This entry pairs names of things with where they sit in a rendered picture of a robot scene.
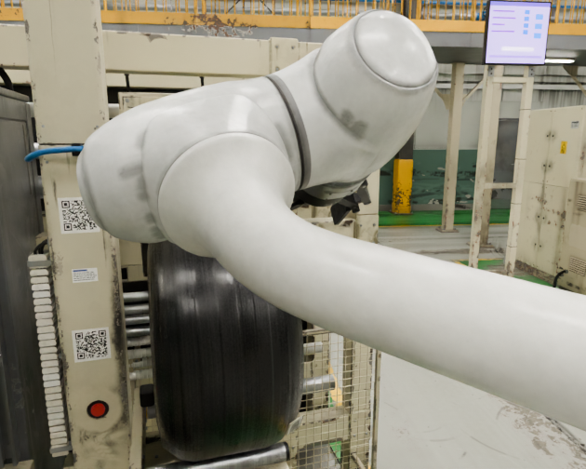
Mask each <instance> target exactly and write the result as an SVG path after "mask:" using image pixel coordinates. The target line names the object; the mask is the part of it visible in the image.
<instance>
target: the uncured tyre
mask: <svg viewBox="0 0 586 469"><path fill-rule="evenodd" d="M147 277H148V301H149V320H150V337H151V353H152V368H153V393H154V404H155V415H156V422H157V426H158V430H159V434H160V437H161V442H162V446H163V448H164V449H166V450H167V451H169V452H170V453H172V454H173V455H174V456H176V457H177V458H178V459H180V460H181V461H190V462H197V461H202V460H206V459H212V458H217V457H221V456H226V455H231V454H236V453H241V452H246V451H251V450H255V449H265V448H268V447H269V446H271V445H273V444H275V443H277V442H279V441H280V440H282V438H283V437H284V436H285V434H286V431H287V428H288V426H289V424H290V423H291V422H293V421H295V420H296V418H297V416H298V414H299V411H300V404H301V399H302V392H303V380H304V347H303V332H302V322H301V319H300V318H298V317H295V316H294V315H291V314H289V313H287V312H285V311H283V310H281V309H279V308H277V307H275V306H273V305H272V304H270V303H268V302H266V301H265V300H263V299H262V298H260V297H259V296H257V295H256V294H254V293H253V292H252V291H250V290H249V289H248V288H246V287H245V286H244V285H242V284H241V283H240V282H238V281H237V280H236V279H235V278H234V277H233V276H232V275H231V274H230V273H229V272H228V271H227V270H226V269H225V268H223V266H222V265H221V264H220V263H219V262H218V261H217V260H216V259H215V258H209V257H202V256H198V255H195V254H192V253H190V252H188V251H186V250H184V249H182V248H180V247H179V246H178V245H176V244H173V243H171V242H169V241H168V240H167V241H162V242H158V243H150V244H148V250H147Z"/></svg>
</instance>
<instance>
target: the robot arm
mask: <svg viewBox="0 0 586 469"><path fill-rule="evenodd" d="M437 75H438V63H437V61H436V59H435V56H434V54H433V50H432V48H431V46H430V44H429V42H428V40H427V38H426V37H425V35H424V34H423V32H422V31H421V30H420V29H419V28H418V27H417V25H416V24H415V23H414V22H413V21H411V20H409V19H408V18H406V17H404V16H403V15H401V14H398V13H395V12H392V11H390V10H384V9H372V10H368V11H365V12H363V13H361V14H359V15H357V16H355V17H354V18H352V19H351V20H349V21H347V22H346V23H345V24H343V25H342V26H340V27H339V28H338V30H336V31H335V32H334V33H333V34H332V35H330V36H329V37H328V38H327V39H326V41H325V42H324V43H323V45H321V47H320V48H318V49H315V50H313V51H312V52H311V53H309V54H308V55H306V56H305V57H304V58H302V59H300V60H298V61H297V62H295V63H293V64H291V65H289V66H287V67H286V68H285V69H283V70H280V71H278V72H275V73H273V74H268V75H265V76H262V77H257V78H253V79H248V80H240V81H226V82H221V83H217V84H213V85H208V86H203V87H197V88H193V89H189V90H185V91H182V92H179V93H176V94H172V95H169V96H166V97H163V98H160V99H157V100H152V101H149V102H146V103H143V104H141V105H139V106H136V107H134V108H132V109H130V110H128V111H126V112H124V113H122V114H119V115H118V116H117V117H115V118H113V119H112V120H110V121H109V122H107V123H106V124H104V125H103V126H101V127H100V128H99V129H97V130H96V131H95V132H94V133H93V134H92V135H91V136H89V137H88V138H87V140H86V142H85V144H84V148H83V150H82V152H81V153H80V155H78V158H77V164H76V176H77V181H78V186H79V190H80V194H81V196H82V199H83V202H84V204H85V207H86V209H87V213H88V214H89V216H90V218H91V219H92V220H93V221H94V222H95V223H96V224H97V225H98V226H99V227H100V228H101V229H102V230H104V231H106V232H108V233H109V234H110V235H112V236H113V237H116V238H119V239H123V240H126V241H132V242H138V243H148V244H150V243H158V242H162V241H167V240H168V241H169V242H171V243H173V244H176V245H178V246H179V247H180V248H182V249H184V250H186V251H188V252H190V253H192V254H195V255H198V256H202V257H209V258H215V259H216V260H217V261H218V262H219V263H220V264H221V265H222V266H223V268H225V269H226V270H227V271H228V272H229V273H230V274H231V275H232V276H233V277H234V278H235V279H236V280H237V281H238V282H240V283H241V284H242V285H244V286H245V287H246V288H248V289H249V290H250V291H252V292H253V293H254V294H256V295H257V296H259V297H260V298H262V299H263V300H265V301H266V302H268V303H270V304H272V305H273V306H275V307H277V308H279V309H281V310H283V311H285V312H287V313H289V314H291V315H294V316H295V317H298V318H300V319H302V320H304V321H306V322H309V323H311V324H313V325H316V326H317V327H319V328H323V329H326V330H328V331H331V332H333V333H336V334H338V335H340V336H342V337H345V338H347V339H350V340H352V341H355V342H359V343H362V344H363V345H366V346H368V347H371V348H373V349H376V350H379V351H381V352H383V353H385V354H388V355H392V356H394V357H397V358H400V359H402V360H405V361H406V362H409V363H411V364H414V365H416V366H419V367H422V368H424V369H427V370H430V371H432V372H435V373H438V374H440V375H443V376H445V377H448V378H449V379H452V380H454V381H457V382H461V383H464V384H466V385H469V386H471V387H473V388H475V389H478V390H481V391H483V392H486V393H488V394H491V395H494V396H497V397H499V398H502V399H504V400H507V401H509V402H512V403H514V404H516V405H519V406H521V407H524V408H526V409H530V410H533V411H535V412H537V413H540V414H542V415H545V416H547V417H550V418H552V419H555V420H557V421H559V422H563V423H566V424H568V425H571V426H573V427H576V428H578V429H580V430H582V431H585V432H586V296H585V295H581V294H578V293H574V292H570V291H566V290H562V289H559V288H552V287H548V286H544V285H541V284H536V283H532V282H528V281H525V280H521V279H517V278H513V277H509V276H506V275H499V274H495V273H491V272H488V271H483V270H479V269H475V268H472V267H468V266H464V265H460V264H456V263H453V262H449V261H442V260H438V259H434V258H430V257H426V256H422V255H419V254H415V253H411V252H407V251H403V250H400V249H396V248H389V247H385V246H382V245H378V244H374V243H370V242H367V241H363V240H359V239H355V238H351V237H349V236H345V235H342V234H336V233H333V232H330V231H328V230H325V229H322V228H320V227H317V226H315V225H313V224H311V223H309V222H307V221H305V220H303V219H302V218H300V217H299V216H297V215H296V214H295V213H294V212H292V210H294V209H296V208H299V207H302V206H308V205H311V206H315V207H321V208H322V207H329V206H332V207H331V208H330V211H331V214H332V219H333V222H334V225H338V224H340V223H341V221H342V220H343V219H344V218H345V217H346V216H347V215H348V213H349V212H350V211H352V212H353V213H357V212H359V211H360V208H359V205H358V204H360V203H363V204H364V205H369V204H370V203H371V199H370V196H369V192H368V189H367V186H368V183H367V179H366V178H368V176H369V175H370V174H371V173H373V172H375V171H377V170H378V169H380V168H382V167H383V166H384V165H385V164H386V163H387V162H389V161H390V160H391V159H392V158H393V157H394V156H395V155H396V154H397V153H398V152H399V150H400V149H401V148H402V147H403V146H404V145H405V144H406V142H407V141H408V140H409V138H410V137H411V136H412V134H413V133H414V131H415V130H416V128H417V127H418V125H419V123H420V121H421V119H422V117H423V116H424V114H425V112H426V110H427V108H428V106H429V103H430V101H431V98H432V96H433V91H434V88H435V84H436V80H437ZM355 191H356V192H357V193H356V192H355ZM292 202H294V203H292Z"/></svg>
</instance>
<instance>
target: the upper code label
mask: <svg viewBox="0 0 586 469"><path fill-rule="evenodd" d="M58 204H59V214H60V230H61V233H62V234H77V233H95V232H100V228H99V226H98V225H97V224H96V223H95V222H94V221H93V220H92V219H91V218H90V216H89V214H88V213H87V209H86V207H85V204H84V202H83V199H82V197H65V198H58Z"/></svg>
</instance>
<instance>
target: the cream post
mask: <svg viewBox="0 0 586 469"><path fill-rule="evenodd" d="M21 2H22V10H23V18H24V27H25V35H26V44H27V52H28V61H29V69H30V77H31V86H32V93H33V109H34V118H35V126H36V135H37V143H39V145H38V150H41V149H46V148H54V147H65V146H72V145H71V144H72V143H83V146H84V144H85V142H86V140H87V138H88V137H89V136H91V135H92V134H93V133H94V132H95V131H96V130H97V129H99V128H100V127H101V126H103V125H104V124H106V123H107V122H109V109H108V97H107V86H106V73H105V62H104V50H103V39H102V27H101V15H100V0H21ZM77 158H78V156H72V153H59V154H45V155H41V156H39V160H40V168H41V177H42V185H43V194H44V202H45V211H46V219H47V234H48V243H49V251H50V259H51V268H52V276H53V285H54V293H55V302H56V310H57V318H58V327H59V335H60V351H61V359H62V365H63V376H64V384H65V393H66V401H67V409H68V418H69V426H70V435H71V443H72V450H73V467H74V469H128V466H129V452H130V447H131V445H132V427H133V412H132V401H131V389H130V378H129V365H128V354H127V331H126V320H125V307H124V296H123V284H122V273H121V261H120V249H119V238H116V237H113V236H112V235H110V234H109V233H108V232H106V231H104V230H102V229H101V228H100V232H95V233H77V234H62V233H61V230H60V214H59V204H58V198H65V197H82V196H81V194H80V190H79V186H78V181H77V176H76V164H77ZM85 268H97V270H98V280H99V281H91V282H80V283H73V275H72V269H85ZM106 327H109V336H110V347H111V358H106V359H99V360H91V361H84V362H76V363H74V353H73V336H72V330H81V329H90V328H106ZM97 403H101V404H103V405H104V407H105V411H104V413H103V414H102V415H101V416H98V417H97V416H94V415H92V414H91V408H92V406H93V405H95V404H97Z"/></svg>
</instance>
